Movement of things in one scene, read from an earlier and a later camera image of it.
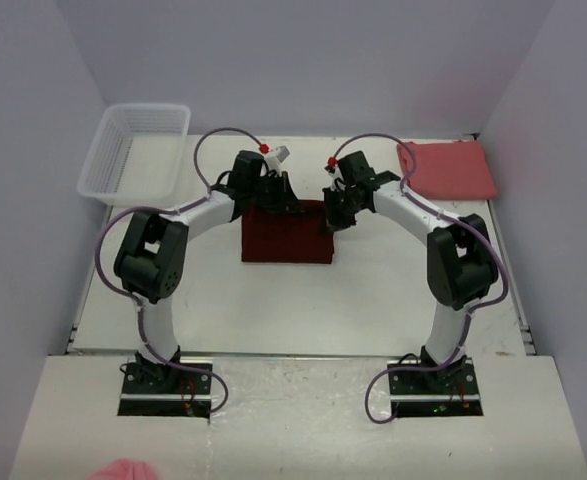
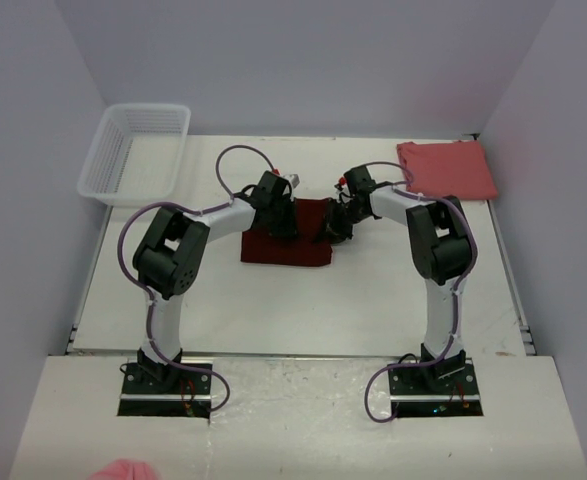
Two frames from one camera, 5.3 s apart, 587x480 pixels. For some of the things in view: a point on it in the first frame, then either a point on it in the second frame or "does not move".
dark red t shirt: [299, 236] does not move
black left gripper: [281, 195] -> [283, 226]
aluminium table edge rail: [526, 337] does not move
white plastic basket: [137, 157] does not move
